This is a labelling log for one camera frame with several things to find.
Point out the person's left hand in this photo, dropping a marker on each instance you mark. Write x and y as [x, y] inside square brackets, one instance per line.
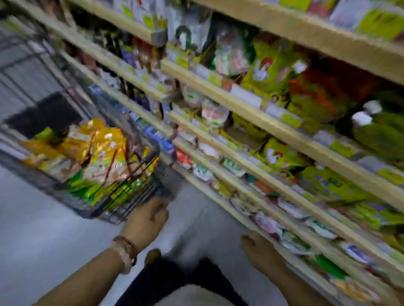
[145, 222]

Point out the person's right hand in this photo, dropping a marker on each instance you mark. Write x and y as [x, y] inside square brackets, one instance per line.
[260, 252]

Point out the pile of seasoning packets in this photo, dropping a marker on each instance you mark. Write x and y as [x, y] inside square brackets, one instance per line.
[101, 157]

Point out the wooden store shelving with goods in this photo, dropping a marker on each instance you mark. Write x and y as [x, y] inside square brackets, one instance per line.
[252, 104]

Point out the person's right forearm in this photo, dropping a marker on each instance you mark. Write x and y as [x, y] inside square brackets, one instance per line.
[300, 290]

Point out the person's left forearm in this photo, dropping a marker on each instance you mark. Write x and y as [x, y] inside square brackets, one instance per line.
[82, 280]

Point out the black plastic cart flap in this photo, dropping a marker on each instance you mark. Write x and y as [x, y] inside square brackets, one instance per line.
[44, 113]

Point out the brown shoe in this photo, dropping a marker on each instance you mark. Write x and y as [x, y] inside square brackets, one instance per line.
[151, 256]

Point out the black trousers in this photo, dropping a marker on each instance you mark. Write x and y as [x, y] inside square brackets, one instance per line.
[151, 284]

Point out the grey shirt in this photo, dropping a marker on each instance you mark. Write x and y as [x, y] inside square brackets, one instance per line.
[195, 296]

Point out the row of blue packets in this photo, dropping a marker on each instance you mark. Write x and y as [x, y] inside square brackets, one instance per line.
[151, 135]

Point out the rows of assorted seasoning packets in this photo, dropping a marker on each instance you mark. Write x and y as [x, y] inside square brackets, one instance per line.
[315, 94]

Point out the row of small dark bottles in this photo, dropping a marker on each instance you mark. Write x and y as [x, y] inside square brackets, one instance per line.
[132, 50]

